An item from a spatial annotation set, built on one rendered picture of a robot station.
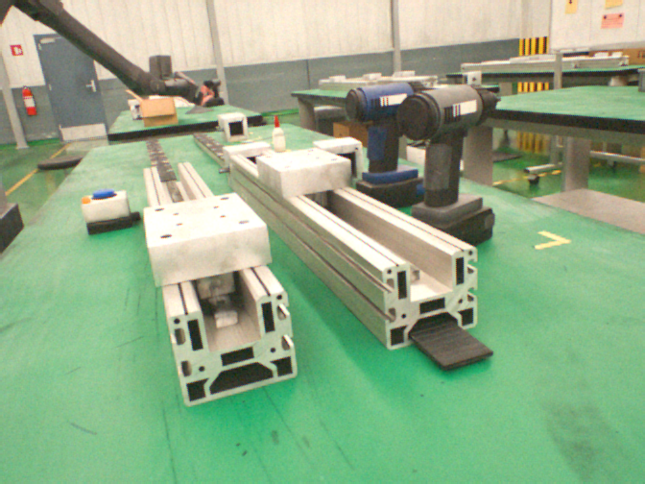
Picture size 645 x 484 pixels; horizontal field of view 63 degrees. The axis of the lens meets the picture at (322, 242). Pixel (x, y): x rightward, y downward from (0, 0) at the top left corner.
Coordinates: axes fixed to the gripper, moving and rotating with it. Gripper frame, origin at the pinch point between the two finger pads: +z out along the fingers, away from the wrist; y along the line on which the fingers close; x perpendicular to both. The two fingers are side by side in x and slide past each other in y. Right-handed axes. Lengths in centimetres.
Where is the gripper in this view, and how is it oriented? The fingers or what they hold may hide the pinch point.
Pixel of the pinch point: (202, 88)
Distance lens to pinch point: 197.3
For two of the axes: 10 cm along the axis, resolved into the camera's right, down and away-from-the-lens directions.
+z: 5.0, -2.2, 8.4
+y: -7.9, -5.0, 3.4
